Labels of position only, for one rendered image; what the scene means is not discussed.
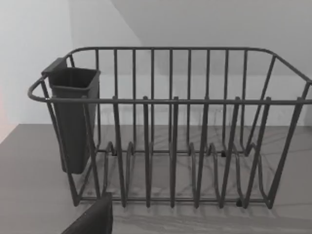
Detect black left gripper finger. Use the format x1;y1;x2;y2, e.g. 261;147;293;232
60;192;114;234

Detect dark grey cutlery holder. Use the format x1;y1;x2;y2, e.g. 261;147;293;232
41;58;101;175

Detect grey wire dish rack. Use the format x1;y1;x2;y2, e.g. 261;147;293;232
27;46;312;210

